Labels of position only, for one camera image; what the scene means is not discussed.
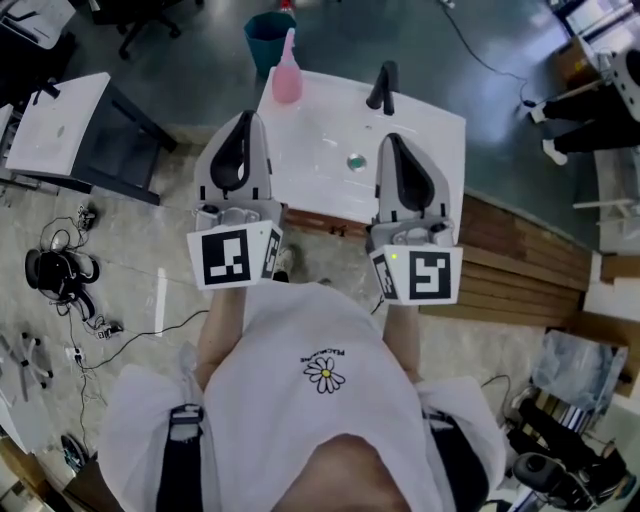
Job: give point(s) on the large white ceramic sink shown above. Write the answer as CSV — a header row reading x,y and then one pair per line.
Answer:
x,y
325,130

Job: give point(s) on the black wheeled office chair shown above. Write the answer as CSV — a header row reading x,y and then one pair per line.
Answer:
x,y
145,22

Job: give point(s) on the person's left shoe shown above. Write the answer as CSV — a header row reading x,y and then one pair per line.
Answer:
x,y
287,262

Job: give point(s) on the black headset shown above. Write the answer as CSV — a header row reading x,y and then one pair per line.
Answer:
x,y
55,275

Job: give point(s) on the person's left forearm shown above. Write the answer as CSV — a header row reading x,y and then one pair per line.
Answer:
x,y
220,335

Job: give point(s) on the black faucet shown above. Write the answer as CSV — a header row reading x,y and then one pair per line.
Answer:
x,y
382,90

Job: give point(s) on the black metal stand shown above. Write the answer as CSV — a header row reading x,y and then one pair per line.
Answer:
x,y
125,145

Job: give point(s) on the pink spray bottle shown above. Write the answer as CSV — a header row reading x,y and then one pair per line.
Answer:
x,y
287,82

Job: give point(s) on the cardboard box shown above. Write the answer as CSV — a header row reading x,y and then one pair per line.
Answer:
x,y
575,62

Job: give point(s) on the small white sink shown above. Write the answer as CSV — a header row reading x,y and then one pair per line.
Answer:
x,y
55,125

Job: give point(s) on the white power strip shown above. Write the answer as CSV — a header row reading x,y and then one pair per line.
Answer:
x,y
76,354

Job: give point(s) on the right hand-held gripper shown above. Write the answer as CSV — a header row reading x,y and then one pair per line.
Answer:
x,y
430,275

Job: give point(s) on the person's head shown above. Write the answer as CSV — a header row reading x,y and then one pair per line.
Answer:
x,y
345,475

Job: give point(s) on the teal waste bin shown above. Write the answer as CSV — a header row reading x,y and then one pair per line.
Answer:
x,y
265,42

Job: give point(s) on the round sink drain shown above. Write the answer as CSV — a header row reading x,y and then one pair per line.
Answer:
x,y
357,162

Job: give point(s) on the person's right forearm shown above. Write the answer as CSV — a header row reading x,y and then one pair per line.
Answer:
x,y
402,340

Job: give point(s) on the wooden plank platform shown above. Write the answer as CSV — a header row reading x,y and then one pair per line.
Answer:
x,y
520,260

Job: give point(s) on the clear plastic bag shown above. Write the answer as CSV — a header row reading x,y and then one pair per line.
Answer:
x,y
575,370

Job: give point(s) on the white daisy print t-shirt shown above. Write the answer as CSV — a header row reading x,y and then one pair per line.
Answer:
x,y
300,400

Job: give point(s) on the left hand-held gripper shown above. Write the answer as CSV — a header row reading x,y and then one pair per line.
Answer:
x,y
225,257

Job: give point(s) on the white chair base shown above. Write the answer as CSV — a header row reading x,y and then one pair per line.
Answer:
x,y
30,365

